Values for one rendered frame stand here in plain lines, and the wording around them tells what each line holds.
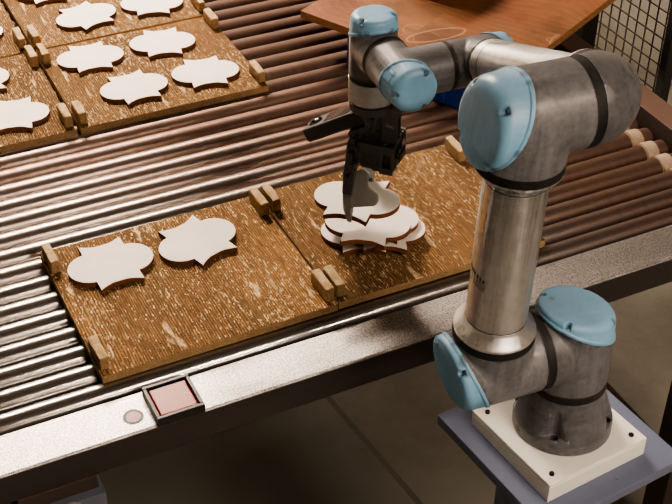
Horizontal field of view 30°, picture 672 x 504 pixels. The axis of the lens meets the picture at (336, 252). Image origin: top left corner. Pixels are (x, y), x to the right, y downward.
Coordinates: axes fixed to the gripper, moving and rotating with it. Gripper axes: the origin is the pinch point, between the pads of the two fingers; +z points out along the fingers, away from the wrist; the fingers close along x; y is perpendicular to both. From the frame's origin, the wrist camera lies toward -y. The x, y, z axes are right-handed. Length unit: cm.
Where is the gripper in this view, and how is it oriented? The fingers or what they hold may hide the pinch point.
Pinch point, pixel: (356, 199)
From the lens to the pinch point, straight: 213.4
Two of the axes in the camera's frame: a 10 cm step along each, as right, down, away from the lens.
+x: 3.4, -5.7, 7.5
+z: -0.1, 7.9, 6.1
